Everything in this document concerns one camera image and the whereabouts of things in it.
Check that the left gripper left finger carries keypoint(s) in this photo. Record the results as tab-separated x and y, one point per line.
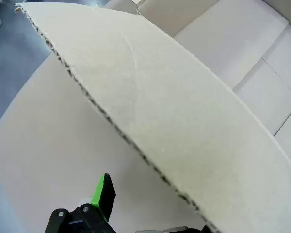
104	194

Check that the brown cardboard box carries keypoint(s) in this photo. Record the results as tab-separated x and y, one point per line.
160	109

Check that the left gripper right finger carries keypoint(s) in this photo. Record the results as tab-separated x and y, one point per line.
160	230

